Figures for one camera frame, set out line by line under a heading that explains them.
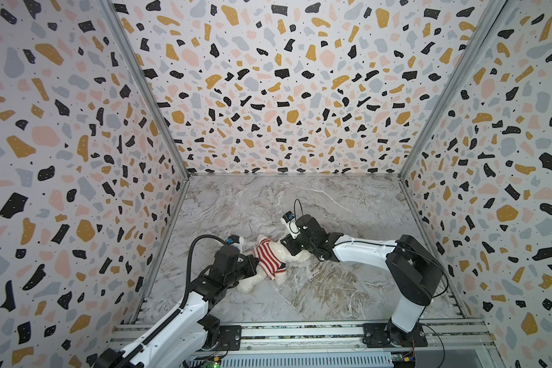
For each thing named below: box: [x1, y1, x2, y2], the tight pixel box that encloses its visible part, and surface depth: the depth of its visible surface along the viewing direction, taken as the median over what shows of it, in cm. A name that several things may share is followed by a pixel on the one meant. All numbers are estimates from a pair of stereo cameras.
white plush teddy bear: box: [236, 233, 313, 295], surface depth 86 cm
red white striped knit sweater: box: [253, 236, 286, 280], surface depth 85 cm
